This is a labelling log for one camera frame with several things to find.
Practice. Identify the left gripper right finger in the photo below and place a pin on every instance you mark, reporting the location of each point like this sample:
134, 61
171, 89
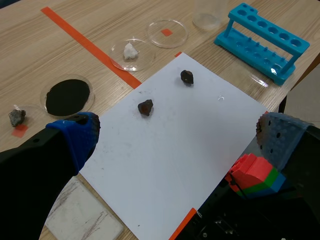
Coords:
290, 147

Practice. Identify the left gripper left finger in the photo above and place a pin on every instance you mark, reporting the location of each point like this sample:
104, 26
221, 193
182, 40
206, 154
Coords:
37, 170

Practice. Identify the white mineral lump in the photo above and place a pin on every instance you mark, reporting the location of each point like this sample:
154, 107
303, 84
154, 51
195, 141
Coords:
130, 51

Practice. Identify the red green blue brick block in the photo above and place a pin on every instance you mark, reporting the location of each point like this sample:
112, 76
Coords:
257, 176

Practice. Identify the small grey speckled stone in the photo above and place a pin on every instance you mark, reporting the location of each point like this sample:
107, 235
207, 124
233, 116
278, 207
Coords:
16, 118

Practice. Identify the small white tile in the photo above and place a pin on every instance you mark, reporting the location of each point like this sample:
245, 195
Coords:
82, 217

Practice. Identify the glass dish with black powder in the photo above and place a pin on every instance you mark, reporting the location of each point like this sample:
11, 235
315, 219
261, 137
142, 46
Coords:
67, 97

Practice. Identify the turquoise rack with round holes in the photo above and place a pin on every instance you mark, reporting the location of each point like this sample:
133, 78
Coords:
265, 42

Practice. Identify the white sheet of paper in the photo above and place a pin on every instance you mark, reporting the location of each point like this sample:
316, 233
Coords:
170, 140

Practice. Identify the small dark brown stone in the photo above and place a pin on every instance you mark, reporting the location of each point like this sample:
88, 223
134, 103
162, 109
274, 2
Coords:
145, 107
187, 77

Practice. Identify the clear dish with white lump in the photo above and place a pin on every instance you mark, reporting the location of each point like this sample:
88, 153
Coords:
132, 63

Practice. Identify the clear plastic beaker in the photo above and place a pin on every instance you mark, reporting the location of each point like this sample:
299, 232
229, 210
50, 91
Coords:
208, 15

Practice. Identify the empty clear glass dish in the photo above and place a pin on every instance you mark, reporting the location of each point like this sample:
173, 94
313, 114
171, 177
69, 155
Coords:
167, 33

